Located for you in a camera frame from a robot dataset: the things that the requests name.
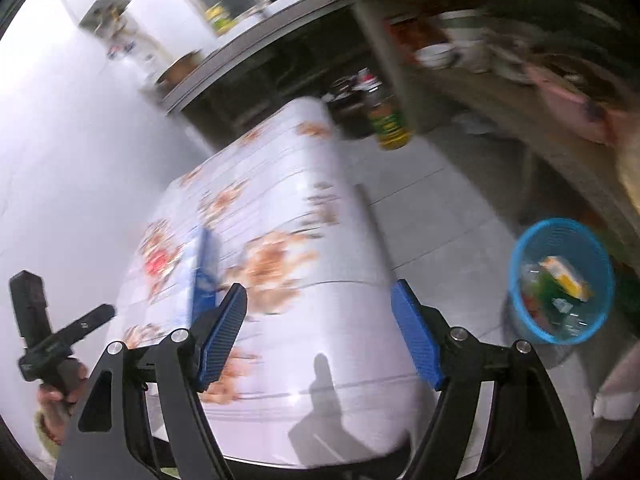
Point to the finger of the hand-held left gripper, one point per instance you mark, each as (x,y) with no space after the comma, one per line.
(85,322)

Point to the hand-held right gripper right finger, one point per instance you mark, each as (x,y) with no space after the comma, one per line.
(417,335)

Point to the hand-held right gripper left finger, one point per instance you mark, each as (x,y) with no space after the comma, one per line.
(222,335)

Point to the blue and white carton box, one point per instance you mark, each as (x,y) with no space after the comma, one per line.
(205,270)

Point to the blue plastic mesh basket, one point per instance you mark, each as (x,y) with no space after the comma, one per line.
(525,320)

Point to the person's left forearm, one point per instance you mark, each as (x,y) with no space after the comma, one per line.
(50,435)

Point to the person's left hand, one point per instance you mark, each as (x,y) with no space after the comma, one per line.
(77,385)

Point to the floral white tablecloth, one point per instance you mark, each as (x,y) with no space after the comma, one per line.
(320,270)

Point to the cooking oil bottle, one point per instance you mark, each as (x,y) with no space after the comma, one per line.
(390,120)

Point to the dark ceramic jar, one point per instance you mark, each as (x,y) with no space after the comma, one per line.
(347,105)

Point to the copper basin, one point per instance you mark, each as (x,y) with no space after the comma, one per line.
(180,69)

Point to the pink plastic basin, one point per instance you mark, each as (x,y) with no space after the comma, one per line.
(570,105)

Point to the white bowl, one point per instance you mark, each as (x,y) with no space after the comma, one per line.
(436,55)

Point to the red printed box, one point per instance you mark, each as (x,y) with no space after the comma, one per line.
(412,35)

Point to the stack of bowls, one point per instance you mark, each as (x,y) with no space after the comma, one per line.
(462,27)

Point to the yellow dish soap bottle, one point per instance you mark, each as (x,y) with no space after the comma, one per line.
(221,19)

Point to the grey wall water heater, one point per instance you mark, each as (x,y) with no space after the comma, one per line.
(105,14)

